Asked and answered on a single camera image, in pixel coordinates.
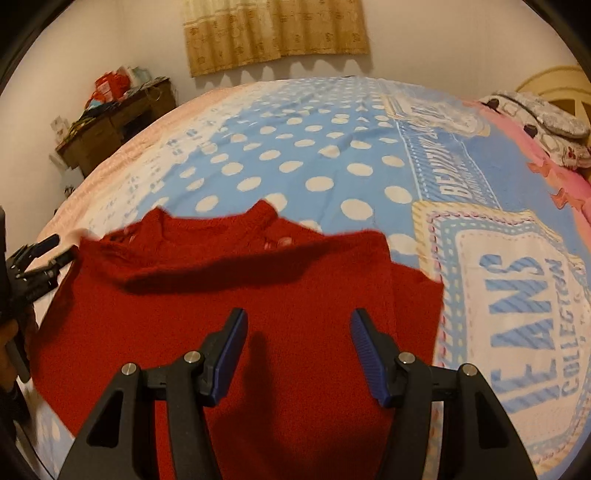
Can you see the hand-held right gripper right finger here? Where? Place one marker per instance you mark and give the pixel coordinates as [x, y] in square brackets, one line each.
[367, 355]

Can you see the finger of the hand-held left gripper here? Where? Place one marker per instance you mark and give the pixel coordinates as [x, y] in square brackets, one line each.
[46, 277]
[41, 243]

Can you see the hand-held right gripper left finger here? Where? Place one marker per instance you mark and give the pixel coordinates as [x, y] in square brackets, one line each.
[228, 355]

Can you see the red knitted sweater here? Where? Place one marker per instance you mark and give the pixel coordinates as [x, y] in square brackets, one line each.
[300, 300]

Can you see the person's left hand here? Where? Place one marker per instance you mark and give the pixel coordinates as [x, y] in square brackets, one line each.
[4, 344]

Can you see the white picture card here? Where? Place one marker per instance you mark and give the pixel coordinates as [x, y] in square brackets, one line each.
[59, 127]

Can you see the yellow green bundle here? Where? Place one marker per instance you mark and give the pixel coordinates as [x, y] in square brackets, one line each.
[81, 123]

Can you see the brown wooden desk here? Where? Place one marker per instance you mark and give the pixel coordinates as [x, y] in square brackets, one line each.
[115, 127]

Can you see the dark blue cloth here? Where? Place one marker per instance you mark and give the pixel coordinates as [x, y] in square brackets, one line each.
[99, 108]

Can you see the red gift bag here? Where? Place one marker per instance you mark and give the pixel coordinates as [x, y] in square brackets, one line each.
[111, 87]

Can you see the white paper bag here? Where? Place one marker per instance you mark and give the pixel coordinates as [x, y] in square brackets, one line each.
[136, 76]

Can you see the bed with dotted printed sheet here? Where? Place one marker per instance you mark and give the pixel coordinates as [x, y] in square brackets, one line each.
[323, 152]

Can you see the white red-print folded cloth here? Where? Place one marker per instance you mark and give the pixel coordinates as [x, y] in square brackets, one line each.
[565, 150]

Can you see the grey patterned folded cloth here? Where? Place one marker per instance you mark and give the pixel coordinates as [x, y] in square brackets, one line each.
[535, 108]

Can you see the beige patterned window curtain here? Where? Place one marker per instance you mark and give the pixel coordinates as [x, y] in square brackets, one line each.
[277, 32]

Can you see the cream wooden headboard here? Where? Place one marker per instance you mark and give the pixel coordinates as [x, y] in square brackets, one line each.
[558, 83]

